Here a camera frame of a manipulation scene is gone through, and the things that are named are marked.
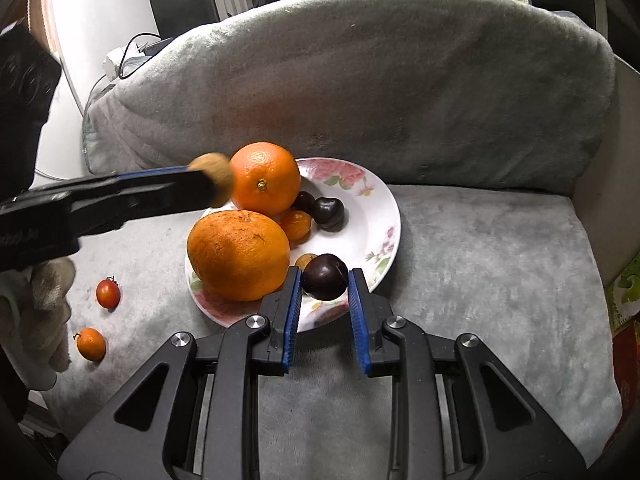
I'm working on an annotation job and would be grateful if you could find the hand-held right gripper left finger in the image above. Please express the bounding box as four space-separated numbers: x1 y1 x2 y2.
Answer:
57 266 304 480

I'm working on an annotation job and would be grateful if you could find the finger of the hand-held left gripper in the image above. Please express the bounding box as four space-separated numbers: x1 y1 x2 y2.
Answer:
30 164 202 194
65 169 222 239

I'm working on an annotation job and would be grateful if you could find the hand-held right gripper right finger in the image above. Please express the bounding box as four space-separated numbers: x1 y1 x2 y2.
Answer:
347 267 588 480

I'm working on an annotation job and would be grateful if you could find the dark purple plum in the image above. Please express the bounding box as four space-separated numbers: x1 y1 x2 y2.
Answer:
301 253 349 301

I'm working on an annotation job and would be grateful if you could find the rough round orange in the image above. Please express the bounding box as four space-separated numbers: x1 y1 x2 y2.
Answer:
186 210 291 302

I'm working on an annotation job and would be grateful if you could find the small orange cherry tomato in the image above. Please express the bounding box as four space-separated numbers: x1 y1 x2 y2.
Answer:
74 327 107 362
276 210 313 247

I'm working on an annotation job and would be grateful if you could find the floral white plate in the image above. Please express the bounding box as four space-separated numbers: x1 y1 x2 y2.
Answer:
184 157 402 335

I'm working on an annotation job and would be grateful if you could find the smooth oval orange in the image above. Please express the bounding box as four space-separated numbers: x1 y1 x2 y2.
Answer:
229 141 302 217

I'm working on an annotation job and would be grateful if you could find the person's left hand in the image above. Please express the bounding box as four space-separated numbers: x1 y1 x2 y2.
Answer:
0 255 77 391

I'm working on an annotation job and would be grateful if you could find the white power strip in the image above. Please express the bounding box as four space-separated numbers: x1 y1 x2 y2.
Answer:
102 45 151 81

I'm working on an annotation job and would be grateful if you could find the red cherry tomato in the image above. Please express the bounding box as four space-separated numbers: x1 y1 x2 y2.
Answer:
96 276 122 310

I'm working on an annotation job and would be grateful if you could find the grey fleece blanket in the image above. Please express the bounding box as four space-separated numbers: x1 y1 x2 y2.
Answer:
42 0 623 480

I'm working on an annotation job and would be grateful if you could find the green packet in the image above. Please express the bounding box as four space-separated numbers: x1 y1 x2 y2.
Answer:
605 260 640 331

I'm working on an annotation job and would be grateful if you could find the red packet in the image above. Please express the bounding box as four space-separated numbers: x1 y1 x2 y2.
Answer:
612 330 640 411

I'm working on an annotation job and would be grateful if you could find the black cable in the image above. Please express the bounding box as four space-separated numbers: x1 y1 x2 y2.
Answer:
117 32 163 81

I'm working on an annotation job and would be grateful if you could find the white window frame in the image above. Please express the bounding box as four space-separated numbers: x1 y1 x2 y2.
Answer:
520 0 640 76

